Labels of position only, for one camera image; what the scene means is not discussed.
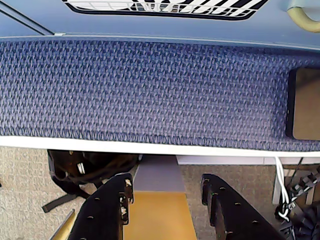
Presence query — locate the blue woven mat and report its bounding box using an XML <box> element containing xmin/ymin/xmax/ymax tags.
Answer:
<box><xmin>0</xmin><ymin>37</ymin><xmax>320</xmax><ymax>153</ymax></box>

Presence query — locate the black backpack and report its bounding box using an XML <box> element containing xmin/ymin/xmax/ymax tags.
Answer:
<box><xmin>41</xmin><ymin>149</ymin><xmax>141</xmax><ymax>214</ymax></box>

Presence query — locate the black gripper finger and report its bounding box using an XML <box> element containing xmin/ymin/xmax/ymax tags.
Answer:
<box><xmin>201</xmin><ymin>173</ymin><xmax>288</xmax><ymax>240</ymax></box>
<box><xmin>67</xmin><ymin>172</ymin><xmax>135</xmax><ymax>240</ymax></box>

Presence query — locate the wooden strip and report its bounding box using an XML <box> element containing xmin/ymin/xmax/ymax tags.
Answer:
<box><xmin>49</xmin><ymin>208</ymin><xmax>76</xmax><ymax>240</ymax></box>

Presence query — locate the gold dishwasher handle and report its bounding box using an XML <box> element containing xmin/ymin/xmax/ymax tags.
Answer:
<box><xmin>286</xmin><ymin>4</ymin><xmax>320</xmax><ymax>33</ymax></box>

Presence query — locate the black smartphone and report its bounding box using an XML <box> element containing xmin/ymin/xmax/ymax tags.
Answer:
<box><xmin>284</xmin><ymin>66</ymin><xmax>320</xmax><ymax>141</ymax></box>

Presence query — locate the white cable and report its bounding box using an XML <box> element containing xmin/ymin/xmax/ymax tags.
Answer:
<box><xmin>274</xmin><ymin>156</ymin><xmax>291</xmax><ymax>222</ymax></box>

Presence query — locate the yellow cardboard sheet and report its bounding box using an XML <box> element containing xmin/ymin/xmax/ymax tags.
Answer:
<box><xmin>123</xmin><ymin>191</ymin><xmax>198</xmax><ymax>240</ymax></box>

